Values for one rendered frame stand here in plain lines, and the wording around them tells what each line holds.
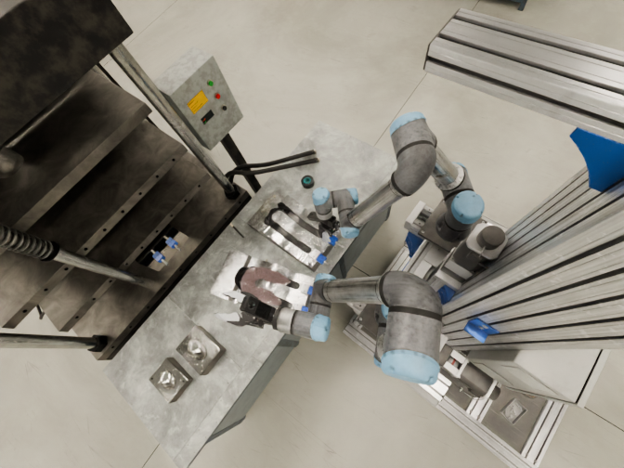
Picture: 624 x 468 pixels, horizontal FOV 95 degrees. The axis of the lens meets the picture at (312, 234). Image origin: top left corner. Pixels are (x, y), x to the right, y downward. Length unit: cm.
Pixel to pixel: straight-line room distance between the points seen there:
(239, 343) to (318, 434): 103
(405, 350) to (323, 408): 176
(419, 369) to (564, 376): 68
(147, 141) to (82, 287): 84
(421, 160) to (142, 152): 135
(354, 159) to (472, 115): 171
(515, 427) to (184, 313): 202
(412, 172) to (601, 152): 48
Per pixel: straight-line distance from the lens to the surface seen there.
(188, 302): 183
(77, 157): 153
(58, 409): 342
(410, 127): 98
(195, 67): 168
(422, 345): 66
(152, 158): 168
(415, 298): 67
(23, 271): 185
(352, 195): 122
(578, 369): 129
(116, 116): 155
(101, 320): 217
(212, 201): 202
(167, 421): 184
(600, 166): 58
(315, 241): 156
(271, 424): 247
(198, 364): 167
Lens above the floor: 233
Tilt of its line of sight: 66 degrees down
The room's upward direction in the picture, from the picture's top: 23 degrees counter-clockwise
